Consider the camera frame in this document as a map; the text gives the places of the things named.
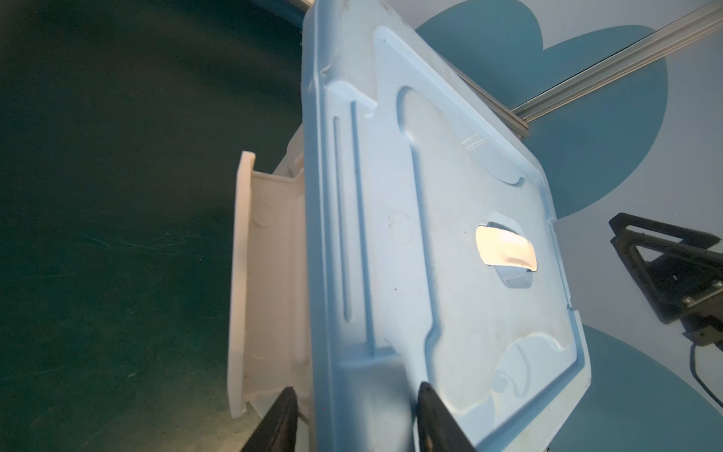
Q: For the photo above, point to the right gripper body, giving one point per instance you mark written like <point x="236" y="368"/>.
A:
<point x="702" y="316"/>

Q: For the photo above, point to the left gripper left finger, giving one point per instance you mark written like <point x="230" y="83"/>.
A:
<point x="277" y="431"/>

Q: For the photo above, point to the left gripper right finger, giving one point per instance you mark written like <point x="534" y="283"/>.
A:
<point x="438" y="431"/>

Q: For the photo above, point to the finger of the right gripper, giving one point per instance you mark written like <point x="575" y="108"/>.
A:
<point x="667" y="262"/>

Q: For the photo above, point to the white plastic storage bin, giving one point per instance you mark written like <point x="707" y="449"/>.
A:
<point x="269" y="331"/>

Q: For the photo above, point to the light blue bin lid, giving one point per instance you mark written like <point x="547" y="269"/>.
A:
<point x="432" y="254"/>

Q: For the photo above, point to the aluminium frame rail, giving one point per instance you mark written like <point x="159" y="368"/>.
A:
<point x="673" y="37"/>

